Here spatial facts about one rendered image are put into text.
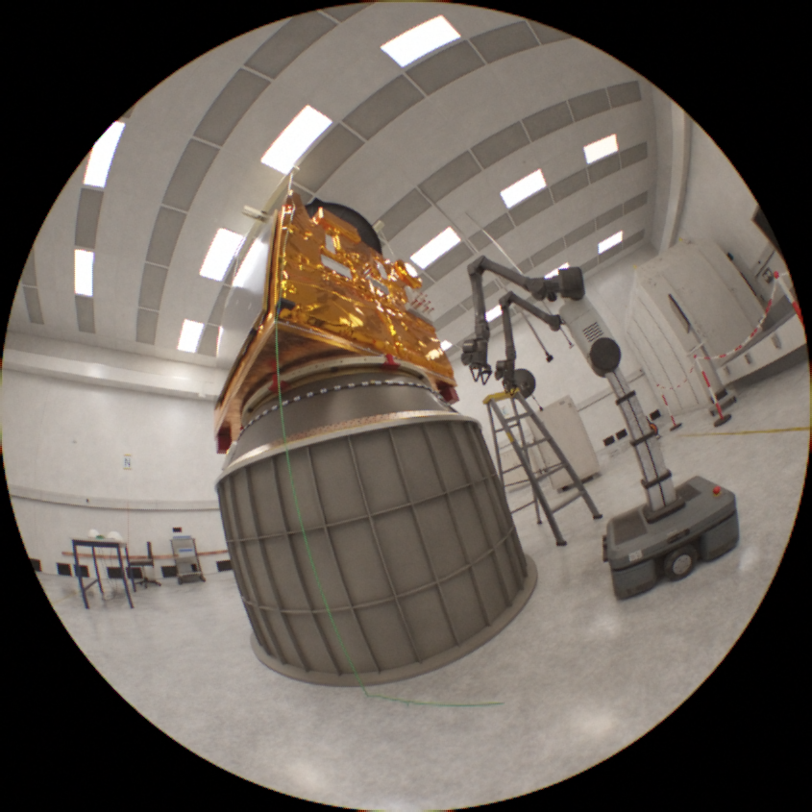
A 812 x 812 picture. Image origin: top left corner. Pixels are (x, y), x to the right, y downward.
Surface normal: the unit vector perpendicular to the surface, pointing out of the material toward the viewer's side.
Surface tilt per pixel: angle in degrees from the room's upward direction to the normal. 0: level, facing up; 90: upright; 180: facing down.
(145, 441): 90
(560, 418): 90
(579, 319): 90
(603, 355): 90
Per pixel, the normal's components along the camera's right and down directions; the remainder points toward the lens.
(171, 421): 0.73, -0.44
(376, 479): 0.23, -0.42
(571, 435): -0.62, -0.11
